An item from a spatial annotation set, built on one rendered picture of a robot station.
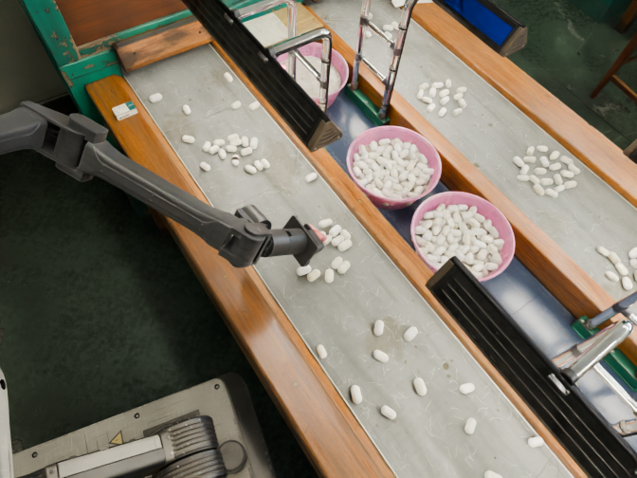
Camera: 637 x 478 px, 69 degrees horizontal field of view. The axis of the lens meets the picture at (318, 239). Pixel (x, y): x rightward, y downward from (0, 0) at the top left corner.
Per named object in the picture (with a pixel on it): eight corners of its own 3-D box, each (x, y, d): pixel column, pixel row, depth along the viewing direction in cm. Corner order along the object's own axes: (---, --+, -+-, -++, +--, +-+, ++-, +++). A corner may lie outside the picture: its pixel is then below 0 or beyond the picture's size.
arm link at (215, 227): (47, 165, 89) (61, 115, 84) (67, 159, 94) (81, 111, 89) (242, 278, 90) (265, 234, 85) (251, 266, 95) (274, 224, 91)
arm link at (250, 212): (233, 268, 90) (251, 234, 86) (203, 232, 95) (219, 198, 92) (276, 264, 99) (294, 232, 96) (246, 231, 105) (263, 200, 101)
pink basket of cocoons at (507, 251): (448, 315, 117) (461, 301, 109) (384, 238, 128) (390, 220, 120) (520, 264, 126) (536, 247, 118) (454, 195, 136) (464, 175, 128)
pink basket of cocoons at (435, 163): (406, 235, 129) (413, 217, 120) (326, 189, 135) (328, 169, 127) (447, 174, 140) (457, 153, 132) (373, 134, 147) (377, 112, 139)
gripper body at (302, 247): (298, 213, 104) (275, 214, 98) (323, 248, 100) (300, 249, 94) (283, 233, 107) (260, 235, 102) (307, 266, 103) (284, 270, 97)
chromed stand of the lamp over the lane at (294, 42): (274, 186, 135) (266, 58, 96) (240, 142, 142) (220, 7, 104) (327, 159, 141) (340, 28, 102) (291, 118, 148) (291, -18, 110)
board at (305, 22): (238, 62, 147) (238, 59, 146) (216, 35, 153) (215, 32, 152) (323, 27, 158) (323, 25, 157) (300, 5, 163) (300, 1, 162)
